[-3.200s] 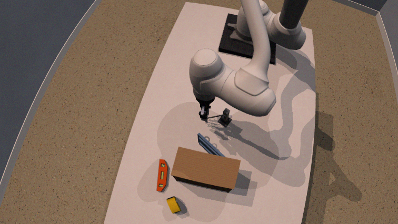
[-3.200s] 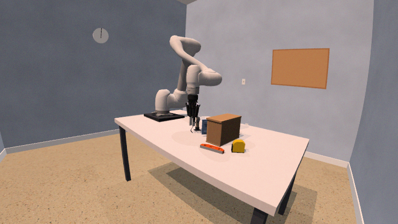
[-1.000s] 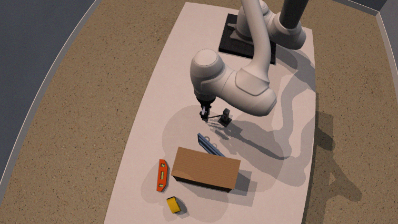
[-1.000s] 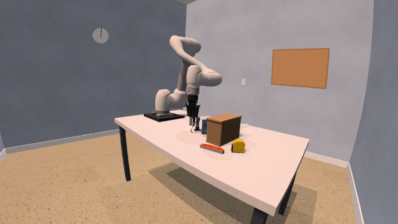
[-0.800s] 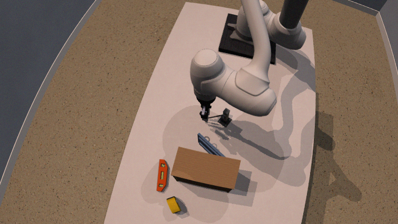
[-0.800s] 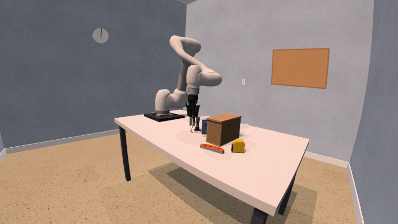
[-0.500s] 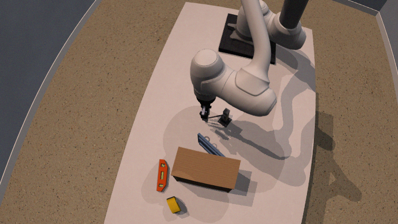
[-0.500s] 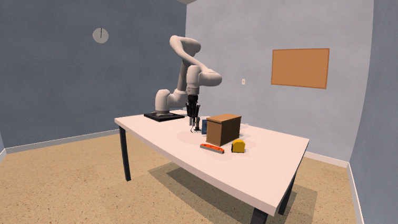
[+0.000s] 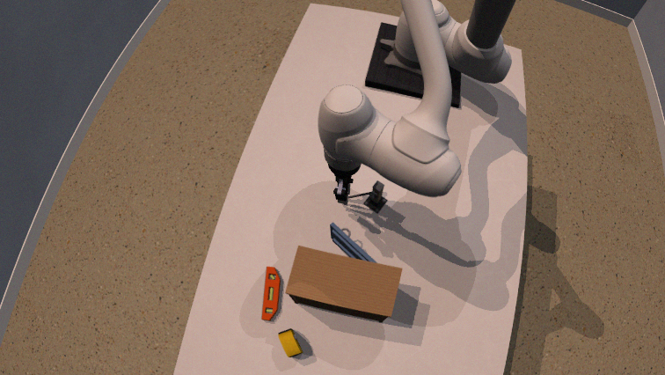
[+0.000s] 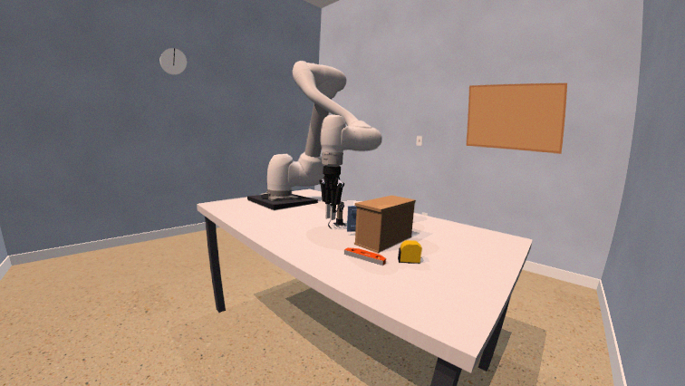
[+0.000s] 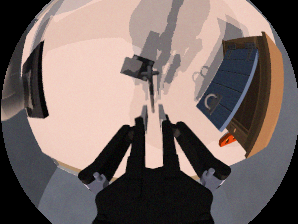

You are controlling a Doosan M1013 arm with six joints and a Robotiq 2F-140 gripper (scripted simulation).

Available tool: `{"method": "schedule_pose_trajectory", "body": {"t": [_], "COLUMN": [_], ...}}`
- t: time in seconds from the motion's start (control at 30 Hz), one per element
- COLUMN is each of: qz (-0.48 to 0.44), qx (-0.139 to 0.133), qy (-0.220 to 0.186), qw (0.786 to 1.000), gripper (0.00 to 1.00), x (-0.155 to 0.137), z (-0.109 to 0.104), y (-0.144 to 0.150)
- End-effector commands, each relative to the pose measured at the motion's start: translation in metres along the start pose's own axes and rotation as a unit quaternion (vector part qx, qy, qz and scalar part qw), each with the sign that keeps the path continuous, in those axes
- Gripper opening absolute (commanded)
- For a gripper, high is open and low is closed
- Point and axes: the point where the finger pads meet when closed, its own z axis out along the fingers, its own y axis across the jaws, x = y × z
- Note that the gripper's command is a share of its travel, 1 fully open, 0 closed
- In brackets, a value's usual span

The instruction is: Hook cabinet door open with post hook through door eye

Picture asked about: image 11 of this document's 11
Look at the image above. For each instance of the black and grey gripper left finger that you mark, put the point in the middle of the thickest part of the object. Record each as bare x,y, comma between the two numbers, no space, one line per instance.
98,174

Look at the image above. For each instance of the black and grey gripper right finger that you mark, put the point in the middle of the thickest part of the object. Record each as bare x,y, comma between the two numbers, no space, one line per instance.
211,171

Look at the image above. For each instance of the red spirit level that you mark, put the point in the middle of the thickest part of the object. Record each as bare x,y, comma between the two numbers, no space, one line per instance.
228,138

